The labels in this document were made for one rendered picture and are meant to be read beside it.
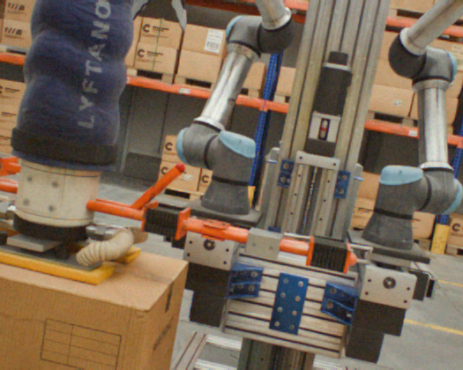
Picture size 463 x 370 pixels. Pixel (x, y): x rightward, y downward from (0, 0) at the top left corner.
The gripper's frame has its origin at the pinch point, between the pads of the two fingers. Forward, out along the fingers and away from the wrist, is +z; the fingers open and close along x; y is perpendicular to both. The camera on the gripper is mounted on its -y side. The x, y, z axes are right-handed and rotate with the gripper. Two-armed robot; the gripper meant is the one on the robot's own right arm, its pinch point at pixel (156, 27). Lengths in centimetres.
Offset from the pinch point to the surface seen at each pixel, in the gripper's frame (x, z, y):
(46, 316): -5, 63, -57
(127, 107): 260, 38, 802
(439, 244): -244, 139, 665
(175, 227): -23, 44, -41
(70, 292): -9, 57, -57
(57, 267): -3, 55, -51
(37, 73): 9.7, 18.5, -45.1
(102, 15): -1.8, 4.8, -44.4
